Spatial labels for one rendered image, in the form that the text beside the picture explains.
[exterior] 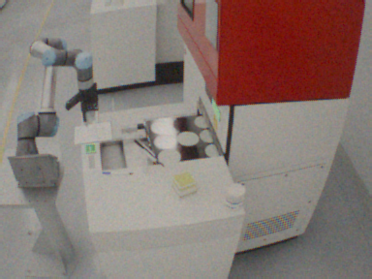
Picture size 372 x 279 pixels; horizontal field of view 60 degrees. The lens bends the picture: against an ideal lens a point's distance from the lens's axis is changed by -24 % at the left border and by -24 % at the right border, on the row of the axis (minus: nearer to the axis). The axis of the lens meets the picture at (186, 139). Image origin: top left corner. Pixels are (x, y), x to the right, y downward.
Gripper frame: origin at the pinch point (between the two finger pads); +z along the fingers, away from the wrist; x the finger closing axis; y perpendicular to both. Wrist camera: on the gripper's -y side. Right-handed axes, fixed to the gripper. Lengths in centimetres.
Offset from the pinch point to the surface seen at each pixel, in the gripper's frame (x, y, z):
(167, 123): 19.1, 40.2, 20.8
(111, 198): -31.8, 8.1, 14.3
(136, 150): 4.4, 22.9, 22.7
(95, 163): -9.7, 2.5, 14.7
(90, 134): 10.7, 1.0, 14.4
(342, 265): -53, 154, 111
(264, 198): -15, 85, 50
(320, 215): 1, 153, 111
